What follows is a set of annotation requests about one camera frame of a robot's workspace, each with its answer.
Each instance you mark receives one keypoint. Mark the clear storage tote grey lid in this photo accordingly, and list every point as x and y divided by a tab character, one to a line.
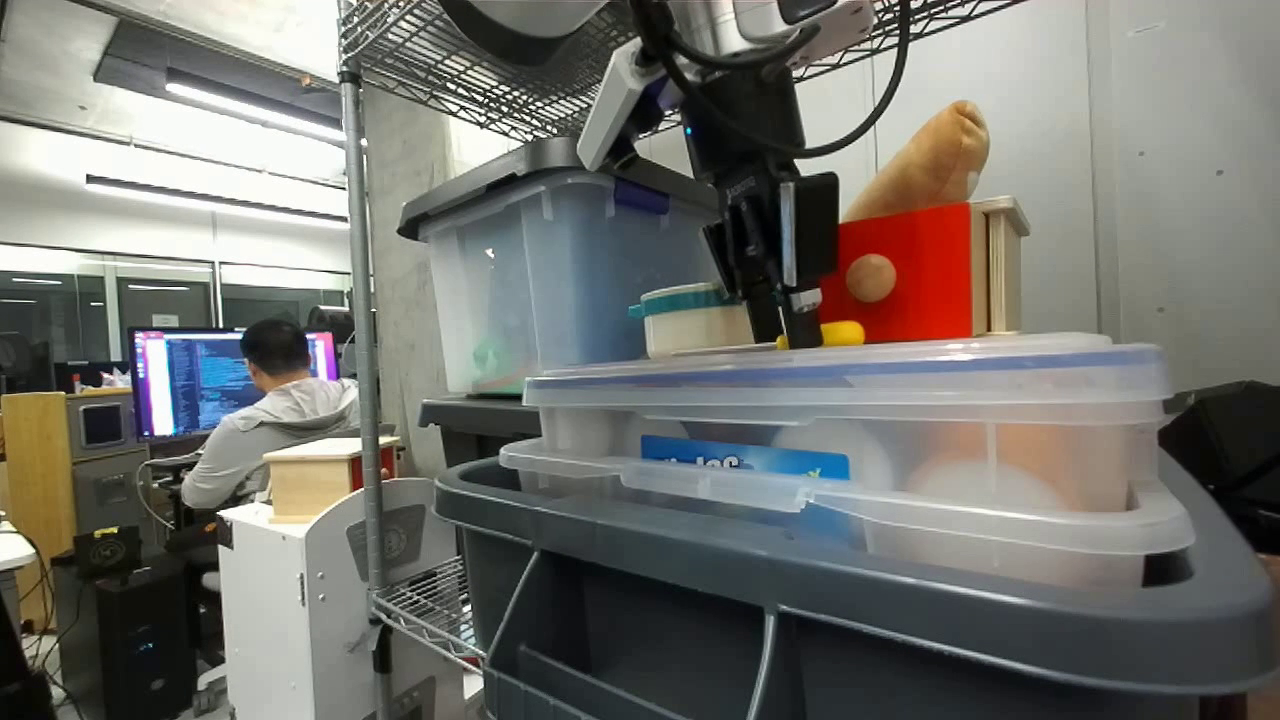
534	293

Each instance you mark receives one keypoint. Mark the grey metal shelf post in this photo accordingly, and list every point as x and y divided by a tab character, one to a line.
360	334

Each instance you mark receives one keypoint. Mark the light wooden box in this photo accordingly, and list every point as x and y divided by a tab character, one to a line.
315	483

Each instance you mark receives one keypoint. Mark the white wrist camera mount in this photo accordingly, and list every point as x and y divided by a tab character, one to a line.
616	101

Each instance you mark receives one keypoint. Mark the grey plastic storage bin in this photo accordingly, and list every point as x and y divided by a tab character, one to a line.
935	642

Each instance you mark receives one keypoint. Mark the computer monitor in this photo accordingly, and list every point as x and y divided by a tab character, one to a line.
185	382

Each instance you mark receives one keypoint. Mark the seated person grey hoodie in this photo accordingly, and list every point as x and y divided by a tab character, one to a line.
264	424

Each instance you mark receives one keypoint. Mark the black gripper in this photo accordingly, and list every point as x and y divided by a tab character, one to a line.
747	127

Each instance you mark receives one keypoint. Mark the clear compartment organiser blue latches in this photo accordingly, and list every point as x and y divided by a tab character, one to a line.
935	382

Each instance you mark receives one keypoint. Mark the clear plastic lidded container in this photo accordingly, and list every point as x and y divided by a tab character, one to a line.
1015	533

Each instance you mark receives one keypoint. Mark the tan toy bread loaf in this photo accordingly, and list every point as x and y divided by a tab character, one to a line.
927	160

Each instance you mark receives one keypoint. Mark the wooden cabinet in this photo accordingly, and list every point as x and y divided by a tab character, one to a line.
40	466

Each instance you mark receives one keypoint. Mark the cream dish with teal rim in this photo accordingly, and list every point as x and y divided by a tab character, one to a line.
686	327

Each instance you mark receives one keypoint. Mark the ceiling light strip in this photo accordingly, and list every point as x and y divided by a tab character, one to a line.
214	198
255	105

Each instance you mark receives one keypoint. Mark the white cabinet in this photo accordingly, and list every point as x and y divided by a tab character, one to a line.
283	613

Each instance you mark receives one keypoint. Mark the black computer tower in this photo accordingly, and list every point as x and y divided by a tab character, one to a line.
147	642

